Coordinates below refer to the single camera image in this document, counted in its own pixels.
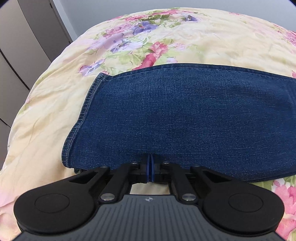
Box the yellow floral bed blanket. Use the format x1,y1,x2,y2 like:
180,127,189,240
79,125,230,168
0,7,296,240

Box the blue denim pants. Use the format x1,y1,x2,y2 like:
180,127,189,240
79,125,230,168
61,63,296,182

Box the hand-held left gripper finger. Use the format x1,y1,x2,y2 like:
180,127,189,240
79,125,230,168
150,154,223,202
70,153,151,202

